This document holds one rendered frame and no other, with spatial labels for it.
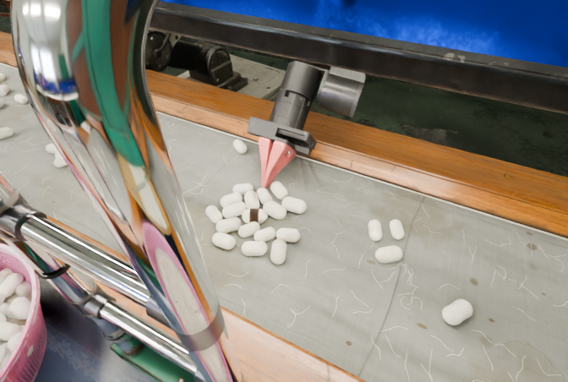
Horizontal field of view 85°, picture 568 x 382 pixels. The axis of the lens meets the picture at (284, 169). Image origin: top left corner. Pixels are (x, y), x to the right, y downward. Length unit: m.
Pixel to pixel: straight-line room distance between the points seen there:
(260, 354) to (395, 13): 0.32
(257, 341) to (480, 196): 0.39
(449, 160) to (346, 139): 0.18
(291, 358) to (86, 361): 0.27
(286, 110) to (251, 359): 0.33
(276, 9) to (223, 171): 0.40
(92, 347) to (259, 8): 0.46
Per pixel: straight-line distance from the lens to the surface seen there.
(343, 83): 0.50
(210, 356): 0.19
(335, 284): 0.43
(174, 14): 0.23
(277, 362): 0.37
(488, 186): 0.58
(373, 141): 0.59
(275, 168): 0.51
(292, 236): 0.44
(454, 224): 0.54
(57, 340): 0.55
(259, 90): 1.33
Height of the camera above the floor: 1.12
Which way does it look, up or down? 43 degrees down
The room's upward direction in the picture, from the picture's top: straight up
